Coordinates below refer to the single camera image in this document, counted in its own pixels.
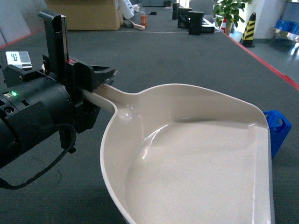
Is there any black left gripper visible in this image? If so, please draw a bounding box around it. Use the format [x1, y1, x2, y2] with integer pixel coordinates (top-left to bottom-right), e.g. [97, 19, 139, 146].
[2, 10, 117, 154]

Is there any beige plastic scoop tray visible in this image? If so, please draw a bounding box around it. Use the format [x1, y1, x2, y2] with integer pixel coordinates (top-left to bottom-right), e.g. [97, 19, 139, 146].
[83, 84, 275, 224]

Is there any blue plastic part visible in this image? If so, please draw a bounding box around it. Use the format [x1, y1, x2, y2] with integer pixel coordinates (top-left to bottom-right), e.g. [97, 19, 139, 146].
[263, 110, 292, 158]

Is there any metal shelf rack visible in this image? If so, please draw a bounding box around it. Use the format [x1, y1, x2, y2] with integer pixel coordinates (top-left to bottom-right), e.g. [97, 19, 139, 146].
[270, 0, 299, 45]

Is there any wooden brush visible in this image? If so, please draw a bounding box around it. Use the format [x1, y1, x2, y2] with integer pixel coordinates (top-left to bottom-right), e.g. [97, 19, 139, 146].
[123, 20, 145, 30]

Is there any large cardboard box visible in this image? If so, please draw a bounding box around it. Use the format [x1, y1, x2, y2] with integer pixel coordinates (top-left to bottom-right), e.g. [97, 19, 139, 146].
[46, 0, 123, 31]

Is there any orange can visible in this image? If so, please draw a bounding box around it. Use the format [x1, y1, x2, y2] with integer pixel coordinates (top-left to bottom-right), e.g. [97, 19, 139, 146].
[140, 14, 147, 28]

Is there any black block stack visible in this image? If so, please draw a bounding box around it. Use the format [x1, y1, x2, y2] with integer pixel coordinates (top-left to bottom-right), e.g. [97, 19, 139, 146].
[172, 0, 215, 35]

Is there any grey office chair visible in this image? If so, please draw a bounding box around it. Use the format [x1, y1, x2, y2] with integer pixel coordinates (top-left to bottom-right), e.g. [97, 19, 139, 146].
[189, 0, 215, 23]

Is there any red white traffic cone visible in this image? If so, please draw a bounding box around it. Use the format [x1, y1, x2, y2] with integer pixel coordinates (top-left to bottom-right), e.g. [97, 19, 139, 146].
[220, 17, 227, 33]

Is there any green potted plant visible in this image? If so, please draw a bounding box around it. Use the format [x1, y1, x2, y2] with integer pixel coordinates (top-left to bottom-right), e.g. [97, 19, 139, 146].
[214, 0, 252, 35]

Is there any yellow black traffic cone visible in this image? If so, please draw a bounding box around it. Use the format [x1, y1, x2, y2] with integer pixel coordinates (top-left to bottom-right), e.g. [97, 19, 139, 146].
[239, 12, 256, 48]

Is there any silver camera box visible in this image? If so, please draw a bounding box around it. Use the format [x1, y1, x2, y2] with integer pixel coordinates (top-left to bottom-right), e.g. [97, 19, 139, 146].
[5, 51, 32, 70]

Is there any red frame work table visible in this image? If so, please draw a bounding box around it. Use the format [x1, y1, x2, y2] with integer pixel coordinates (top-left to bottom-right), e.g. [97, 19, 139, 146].
[219, 30, 299, 91]

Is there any black cable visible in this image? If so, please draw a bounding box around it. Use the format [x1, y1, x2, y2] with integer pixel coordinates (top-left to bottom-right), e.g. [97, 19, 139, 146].
[0, 123, 77, 190]

